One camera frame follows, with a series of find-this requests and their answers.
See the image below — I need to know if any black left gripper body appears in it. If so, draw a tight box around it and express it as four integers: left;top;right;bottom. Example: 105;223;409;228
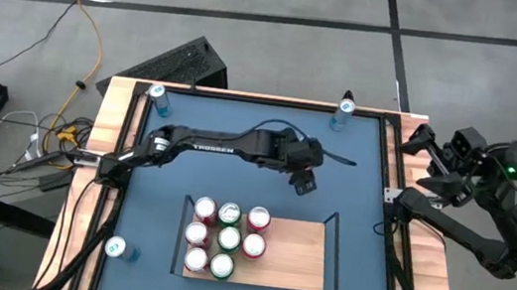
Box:
283;132;328;178

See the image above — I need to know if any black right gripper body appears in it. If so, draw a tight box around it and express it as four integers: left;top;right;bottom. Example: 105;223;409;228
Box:
424;137;495;207

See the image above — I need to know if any light blue slim can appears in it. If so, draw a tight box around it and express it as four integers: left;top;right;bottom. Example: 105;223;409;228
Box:
328;96;358;135
145;80;180;120

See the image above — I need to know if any green Sprite can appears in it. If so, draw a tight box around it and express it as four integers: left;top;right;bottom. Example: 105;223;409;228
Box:
216;200;245;229
207;251;238;283
214;224;243;256

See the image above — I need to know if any red Coca-Cola can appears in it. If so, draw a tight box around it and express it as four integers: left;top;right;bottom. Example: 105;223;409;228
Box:
183;218;213;250
182;244;211;274
192;195;221;227

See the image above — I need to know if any blue soda can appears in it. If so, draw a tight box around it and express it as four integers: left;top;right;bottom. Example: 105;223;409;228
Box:
102;233;143;264

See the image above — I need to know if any blue table mat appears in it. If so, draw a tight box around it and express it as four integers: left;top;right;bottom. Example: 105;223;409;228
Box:
96;81;421;290

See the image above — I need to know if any black perforated computer box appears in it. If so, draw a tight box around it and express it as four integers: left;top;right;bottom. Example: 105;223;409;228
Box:
94;23;236;114

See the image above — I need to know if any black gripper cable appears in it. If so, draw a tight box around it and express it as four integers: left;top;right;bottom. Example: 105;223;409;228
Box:
246;115;362;168

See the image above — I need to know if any silver corner bracket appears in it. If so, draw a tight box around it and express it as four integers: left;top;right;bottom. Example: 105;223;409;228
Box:
382;186;400;206

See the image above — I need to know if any black table border frame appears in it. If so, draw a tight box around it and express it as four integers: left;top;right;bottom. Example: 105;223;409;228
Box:
68;71;444;290

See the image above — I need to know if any wooden shelf with black frame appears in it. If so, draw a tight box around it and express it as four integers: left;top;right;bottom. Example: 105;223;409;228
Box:
170;191;352;290

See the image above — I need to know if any yellow extension cord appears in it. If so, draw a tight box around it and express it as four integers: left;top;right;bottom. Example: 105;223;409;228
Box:
17;0;111;160

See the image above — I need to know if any black floor cable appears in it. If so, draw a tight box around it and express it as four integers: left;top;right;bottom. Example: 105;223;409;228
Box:
0;0;152;91

